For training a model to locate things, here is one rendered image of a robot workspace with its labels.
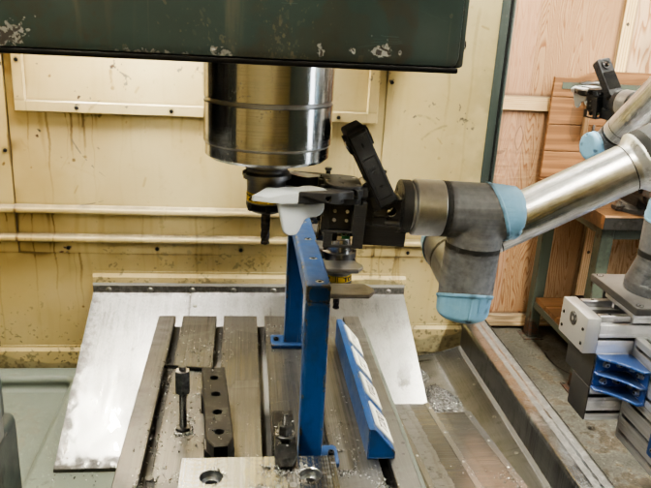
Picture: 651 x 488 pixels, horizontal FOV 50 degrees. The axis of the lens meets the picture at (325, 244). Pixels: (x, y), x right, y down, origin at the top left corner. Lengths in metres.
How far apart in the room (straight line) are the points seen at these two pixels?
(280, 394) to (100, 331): 0.69
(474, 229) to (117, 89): 1.21
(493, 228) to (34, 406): 1.47
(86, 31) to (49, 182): 1.26
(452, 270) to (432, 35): 0.33
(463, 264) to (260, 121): 0.34
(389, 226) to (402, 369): 1.02
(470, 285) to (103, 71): 1.24
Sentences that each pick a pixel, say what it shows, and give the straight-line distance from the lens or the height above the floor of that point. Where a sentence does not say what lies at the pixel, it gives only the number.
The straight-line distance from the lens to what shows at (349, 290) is 1.10.
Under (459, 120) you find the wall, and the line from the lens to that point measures 1.99.
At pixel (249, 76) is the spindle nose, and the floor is 1.56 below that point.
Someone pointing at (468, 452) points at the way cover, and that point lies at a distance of 1.64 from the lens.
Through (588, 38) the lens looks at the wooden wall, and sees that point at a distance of 3.85.
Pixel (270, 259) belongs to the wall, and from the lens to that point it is 2.00.
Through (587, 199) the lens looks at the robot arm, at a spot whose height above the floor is 1.39.
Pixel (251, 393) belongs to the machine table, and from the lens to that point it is 1.43.
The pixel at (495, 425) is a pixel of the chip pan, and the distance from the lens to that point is 1.86.
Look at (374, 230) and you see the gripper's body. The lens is 0.91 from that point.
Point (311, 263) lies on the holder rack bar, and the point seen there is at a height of 1.23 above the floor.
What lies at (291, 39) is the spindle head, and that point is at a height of 1.60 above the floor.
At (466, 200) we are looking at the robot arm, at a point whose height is 1.41.
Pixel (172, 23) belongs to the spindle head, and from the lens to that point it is 0.75.
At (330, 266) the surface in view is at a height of 1.22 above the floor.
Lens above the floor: 1.63
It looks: 18 degrees down
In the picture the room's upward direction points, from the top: 3 degrees clockwise
